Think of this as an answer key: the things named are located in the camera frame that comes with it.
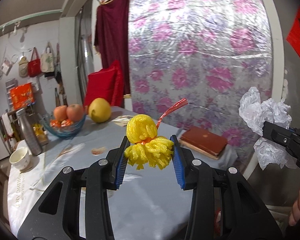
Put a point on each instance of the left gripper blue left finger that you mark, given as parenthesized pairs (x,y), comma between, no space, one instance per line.
(120,163)

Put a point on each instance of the right apple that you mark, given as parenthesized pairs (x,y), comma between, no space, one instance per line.
(75,112)

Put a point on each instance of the apple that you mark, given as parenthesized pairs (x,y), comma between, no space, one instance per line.
(60,113)
(75,112)

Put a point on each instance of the red gold snack wrapper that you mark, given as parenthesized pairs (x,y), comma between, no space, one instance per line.
(181,103)

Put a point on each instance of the white tote bag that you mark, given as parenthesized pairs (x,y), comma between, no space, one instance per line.
(47,60)

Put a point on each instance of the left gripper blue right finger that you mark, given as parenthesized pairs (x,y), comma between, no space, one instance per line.
(178,163)

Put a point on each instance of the clear plastic wrap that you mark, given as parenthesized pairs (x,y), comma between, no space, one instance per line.
(257,114)

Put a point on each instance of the left apple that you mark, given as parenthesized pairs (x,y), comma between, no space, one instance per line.
(60,113)

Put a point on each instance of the brown leather wallet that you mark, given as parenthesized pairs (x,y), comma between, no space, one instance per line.
(204,142)

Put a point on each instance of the dark red curtain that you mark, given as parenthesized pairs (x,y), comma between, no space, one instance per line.
(111,36)

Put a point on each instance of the white paper packets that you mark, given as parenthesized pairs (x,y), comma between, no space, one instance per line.
(122,120)

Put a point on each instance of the steel water bottle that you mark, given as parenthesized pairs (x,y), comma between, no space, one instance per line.
(28,133)

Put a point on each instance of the yellow pomelo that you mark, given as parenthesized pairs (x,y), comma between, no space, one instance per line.
(99,110)

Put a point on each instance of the red cushion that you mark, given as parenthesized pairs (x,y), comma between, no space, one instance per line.
(107,83)

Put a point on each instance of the blue glass fruit bowl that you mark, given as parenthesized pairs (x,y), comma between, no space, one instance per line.
(63,130)

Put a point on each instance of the red gift box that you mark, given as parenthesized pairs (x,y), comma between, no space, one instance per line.
(22,96)

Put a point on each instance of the beige hanging bag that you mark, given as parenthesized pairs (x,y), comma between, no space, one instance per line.
(23,67)

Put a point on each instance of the floral foil sheet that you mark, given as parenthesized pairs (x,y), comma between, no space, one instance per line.
(207,51)

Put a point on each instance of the yellow foam fruit net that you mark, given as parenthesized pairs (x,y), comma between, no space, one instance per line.
(147,147)

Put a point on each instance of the red handbag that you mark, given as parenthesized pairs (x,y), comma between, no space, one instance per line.
(34,64)

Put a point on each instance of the white ceramic bowl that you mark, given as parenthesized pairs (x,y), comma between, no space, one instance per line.
(20,159)

